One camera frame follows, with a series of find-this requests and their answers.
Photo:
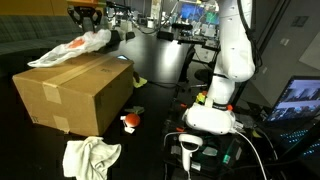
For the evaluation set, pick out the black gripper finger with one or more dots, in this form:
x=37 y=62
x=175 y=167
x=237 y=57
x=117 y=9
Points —
x=96 y=16
x=74 y=16

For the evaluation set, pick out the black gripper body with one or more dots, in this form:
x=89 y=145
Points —
x=86 y=13

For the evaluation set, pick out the white plastic bag orange print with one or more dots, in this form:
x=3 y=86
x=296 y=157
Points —
x=76 y=45

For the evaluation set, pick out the yellow green cloth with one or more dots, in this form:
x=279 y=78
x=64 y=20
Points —
x=140 y=82

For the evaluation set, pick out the large cardboard box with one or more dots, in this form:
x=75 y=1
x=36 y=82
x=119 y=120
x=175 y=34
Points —
x=76 y=96

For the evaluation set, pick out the red plush fruit green leaf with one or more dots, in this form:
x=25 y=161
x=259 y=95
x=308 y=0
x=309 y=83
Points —
x=132 y=120

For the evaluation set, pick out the white cloth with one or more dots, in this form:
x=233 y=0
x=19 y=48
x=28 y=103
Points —
x=90 y=158

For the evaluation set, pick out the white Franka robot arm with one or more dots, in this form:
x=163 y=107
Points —
x=233 y=56

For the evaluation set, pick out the grey tablet lit screen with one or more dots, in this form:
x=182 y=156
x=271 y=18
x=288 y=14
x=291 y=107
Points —
x=122 y=57

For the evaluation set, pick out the grey plaid sofa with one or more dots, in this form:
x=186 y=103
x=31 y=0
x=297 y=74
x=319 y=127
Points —
x=26 y=33

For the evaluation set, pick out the small yellow green object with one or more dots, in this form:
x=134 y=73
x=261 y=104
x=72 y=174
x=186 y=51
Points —
x=200 y=98

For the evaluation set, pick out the white VR headset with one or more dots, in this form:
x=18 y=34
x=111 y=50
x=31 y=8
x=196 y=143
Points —
x=208 y=118

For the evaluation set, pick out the white VR controller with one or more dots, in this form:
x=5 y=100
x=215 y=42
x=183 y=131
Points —
x=188 y=143

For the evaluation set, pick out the small orange knob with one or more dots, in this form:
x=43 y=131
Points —
x=229 y=107

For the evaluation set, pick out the open laptop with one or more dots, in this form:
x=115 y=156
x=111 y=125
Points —
x=296 y=100

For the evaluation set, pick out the black stereo camera bar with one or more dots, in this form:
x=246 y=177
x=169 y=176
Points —
x=181 y=26

